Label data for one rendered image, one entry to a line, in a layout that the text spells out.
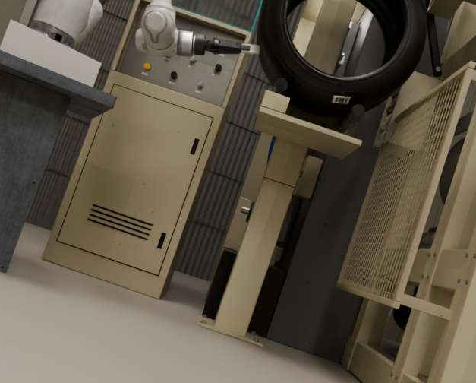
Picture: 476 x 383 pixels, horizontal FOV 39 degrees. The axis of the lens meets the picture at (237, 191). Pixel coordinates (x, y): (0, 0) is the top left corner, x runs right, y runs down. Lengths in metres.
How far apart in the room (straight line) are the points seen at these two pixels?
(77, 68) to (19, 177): 0.40
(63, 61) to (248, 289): 1.10
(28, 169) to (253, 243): 0.91
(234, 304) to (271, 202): 0.42
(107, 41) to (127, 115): 2.65
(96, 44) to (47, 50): 3.38
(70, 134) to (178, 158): 2.62
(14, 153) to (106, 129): 0.87
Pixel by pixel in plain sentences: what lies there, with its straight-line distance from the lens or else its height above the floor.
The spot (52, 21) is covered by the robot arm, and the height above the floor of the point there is 0.83.
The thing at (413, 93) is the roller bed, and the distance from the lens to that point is 2.76.
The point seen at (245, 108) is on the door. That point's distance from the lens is 5.94.
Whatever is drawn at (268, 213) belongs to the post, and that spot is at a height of 0.49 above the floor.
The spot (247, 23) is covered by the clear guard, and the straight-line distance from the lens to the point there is 3.21.
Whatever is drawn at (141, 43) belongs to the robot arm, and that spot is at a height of 0.89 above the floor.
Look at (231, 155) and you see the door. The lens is 5.87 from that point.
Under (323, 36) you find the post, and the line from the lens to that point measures 2.82.
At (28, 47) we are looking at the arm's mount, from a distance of 2.31.
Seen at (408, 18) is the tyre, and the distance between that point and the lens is 2.50.
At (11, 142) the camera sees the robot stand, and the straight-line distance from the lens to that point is 2.31.
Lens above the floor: 0.30
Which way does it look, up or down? 5 degrees up
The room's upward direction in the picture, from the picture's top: 19 degrees clockwise
